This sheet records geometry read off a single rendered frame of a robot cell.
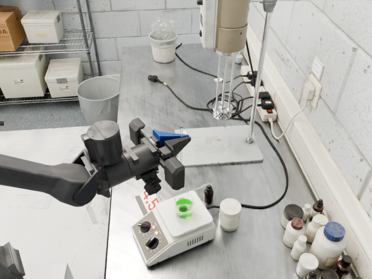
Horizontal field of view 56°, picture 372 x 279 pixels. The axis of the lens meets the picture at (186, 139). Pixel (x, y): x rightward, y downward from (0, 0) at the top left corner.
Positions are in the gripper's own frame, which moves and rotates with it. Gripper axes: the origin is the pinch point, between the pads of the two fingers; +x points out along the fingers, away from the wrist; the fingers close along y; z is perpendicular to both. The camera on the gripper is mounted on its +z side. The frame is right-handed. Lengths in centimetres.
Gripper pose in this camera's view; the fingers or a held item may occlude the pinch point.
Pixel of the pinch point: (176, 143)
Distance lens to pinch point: 74.5
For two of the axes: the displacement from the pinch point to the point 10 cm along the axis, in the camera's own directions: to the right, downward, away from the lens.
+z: -0.2, 7.5, 6.6
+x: 8.2, -3.6, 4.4
